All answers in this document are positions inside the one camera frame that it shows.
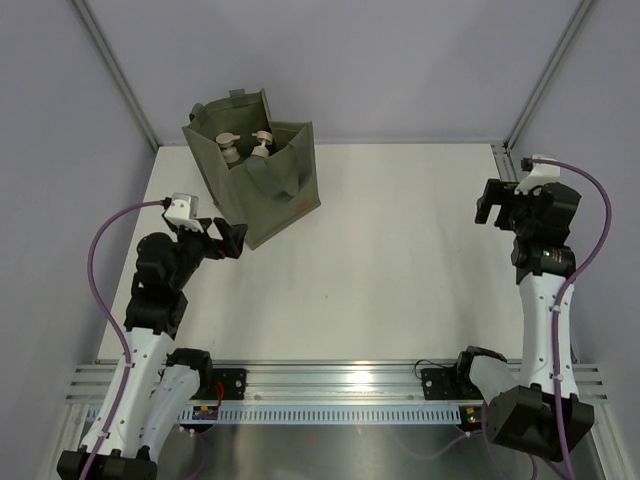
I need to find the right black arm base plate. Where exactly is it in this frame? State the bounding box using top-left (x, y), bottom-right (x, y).
top-left (420, 367), bottom-right (483, 400)

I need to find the grey-green pump soap bottle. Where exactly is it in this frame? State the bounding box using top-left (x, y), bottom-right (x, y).
top-left (246, 130), bottom-right (274, 169)

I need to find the aluminium front rail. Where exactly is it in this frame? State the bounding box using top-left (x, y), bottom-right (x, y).
top-left (65, 362), bottom-right (608, 405)

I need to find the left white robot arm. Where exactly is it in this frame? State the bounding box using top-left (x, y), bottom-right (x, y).
top-left (56, 218), bottom-right (247, 479)

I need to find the white slotted cable duct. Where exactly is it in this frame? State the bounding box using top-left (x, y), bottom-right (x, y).
top-left (178, 405), bottom-right (462, 425)

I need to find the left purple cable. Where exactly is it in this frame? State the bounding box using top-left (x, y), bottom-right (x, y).
top-left (79, 199), bottom-right (221, 480)

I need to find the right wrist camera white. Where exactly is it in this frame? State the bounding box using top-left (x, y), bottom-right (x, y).
top-left (514, 154), bottom-right (560, 195)

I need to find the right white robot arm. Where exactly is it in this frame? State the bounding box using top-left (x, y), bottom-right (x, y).
top-left (452, 179), bottom-right (595, 462)

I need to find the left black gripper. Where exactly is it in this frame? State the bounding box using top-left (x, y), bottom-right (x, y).
top-left (169, 217), bottom-right (246, 291)

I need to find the aluminium frame post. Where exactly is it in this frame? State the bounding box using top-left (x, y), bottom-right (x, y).
top-left (503, 0), bottom-right (599, 154)
top-left (69, 0), bottom-right (161, 153)

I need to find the right aluminium frame post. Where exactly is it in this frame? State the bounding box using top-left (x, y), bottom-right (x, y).
top-left (503, 0), bottom-right (599, 154)

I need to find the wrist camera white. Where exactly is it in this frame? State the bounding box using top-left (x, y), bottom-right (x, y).
top-left (162, 193), bottom-right (212, 233)
top-left (514, 154), bottom-right (560, 195)

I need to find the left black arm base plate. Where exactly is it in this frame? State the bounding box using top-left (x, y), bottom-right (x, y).
top-left (193, 368), bottom-right (247, 401)

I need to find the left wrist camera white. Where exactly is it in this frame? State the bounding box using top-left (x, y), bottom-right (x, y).
top-left (162, 193), bottom-right (212, 233)

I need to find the left aluminium frame post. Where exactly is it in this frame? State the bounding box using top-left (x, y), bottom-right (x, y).
top-left (69, 0), bottom-right (161, 153)

